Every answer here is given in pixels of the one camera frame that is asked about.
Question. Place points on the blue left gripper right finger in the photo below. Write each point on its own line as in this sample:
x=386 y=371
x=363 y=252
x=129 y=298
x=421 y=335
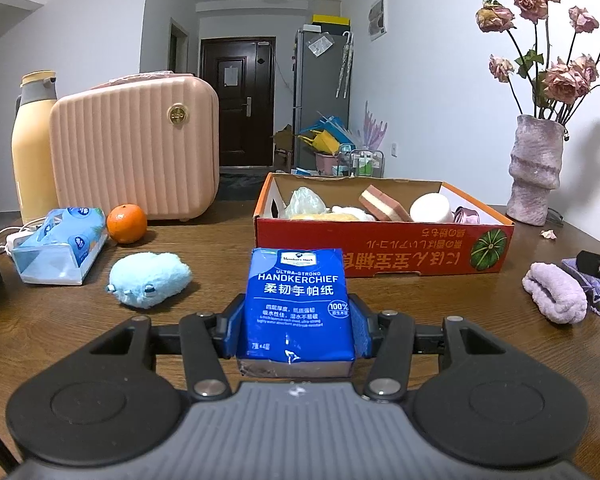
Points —
x=365 y=328

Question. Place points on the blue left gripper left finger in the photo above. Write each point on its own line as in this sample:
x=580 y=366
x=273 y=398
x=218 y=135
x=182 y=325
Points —
x=228 y=327

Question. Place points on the purple woven pouch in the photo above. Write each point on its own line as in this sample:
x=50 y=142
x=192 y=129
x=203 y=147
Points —
x=590 y=284

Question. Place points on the lilac fuzzy towel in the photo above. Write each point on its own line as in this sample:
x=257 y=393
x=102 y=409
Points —
x=558 y=296

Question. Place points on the blue handkerchief tissue pack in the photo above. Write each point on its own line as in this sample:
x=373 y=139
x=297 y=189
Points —
x=296 y=321

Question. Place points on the light blue plush toy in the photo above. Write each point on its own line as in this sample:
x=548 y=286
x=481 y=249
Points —
x=146 y=279

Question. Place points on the white yellow plush toy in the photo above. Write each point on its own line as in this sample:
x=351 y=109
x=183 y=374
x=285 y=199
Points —
x=337 y=213

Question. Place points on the clear plastic bag bundle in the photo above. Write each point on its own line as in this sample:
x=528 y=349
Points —
x=304 y=201

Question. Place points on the pink satin cloth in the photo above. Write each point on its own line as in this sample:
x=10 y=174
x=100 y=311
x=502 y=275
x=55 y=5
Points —
x=466 y=215

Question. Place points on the fallen pink petal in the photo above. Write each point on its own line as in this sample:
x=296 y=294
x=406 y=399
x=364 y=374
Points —
x=549 y=235

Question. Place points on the orange cardboard box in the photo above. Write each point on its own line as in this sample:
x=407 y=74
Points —
x=378 y=247

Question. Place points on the pink striped sponge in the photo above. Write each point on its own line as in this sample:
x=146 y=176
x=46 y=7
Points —
x=382 y=206

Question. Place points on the purple textured vase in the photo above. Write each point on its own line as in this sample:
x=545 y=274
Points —
x=535 y=166

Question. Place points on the white round object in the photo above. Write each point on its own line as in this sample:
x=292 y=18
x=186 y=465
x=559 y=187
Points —
x=431 y=208

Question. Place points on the orange fruit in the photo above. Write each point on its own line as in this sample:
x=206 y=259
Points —
x=126 y=224

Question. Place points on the metal storage trolley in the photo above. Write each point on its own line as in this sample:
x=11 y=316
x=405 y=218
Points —
x=360 y=163

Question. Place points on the dried pink rose bouquet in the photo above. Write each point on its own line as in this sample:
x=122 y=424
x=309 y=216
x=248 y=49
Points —
x=559 y=84

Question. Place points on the pink ribbed suitcase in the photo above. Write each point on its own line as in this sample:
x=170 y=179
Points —
x=150 y=139

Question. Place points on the white power adapter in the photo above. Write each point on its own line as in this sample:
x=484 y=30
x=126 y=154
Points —
x=16 y=239

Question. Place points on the grey refrigerator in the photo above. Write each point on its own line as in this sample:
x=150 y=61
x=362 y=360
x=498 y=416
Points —
x=317 y=62

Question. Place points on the yellow thermos jug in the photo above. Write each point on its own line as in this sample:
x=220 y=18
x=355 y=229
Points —
x=31 y=155

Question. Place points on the yellow box on refrigerator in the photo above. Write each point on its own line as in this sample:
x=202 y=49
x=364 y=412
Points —
x=331 y=21

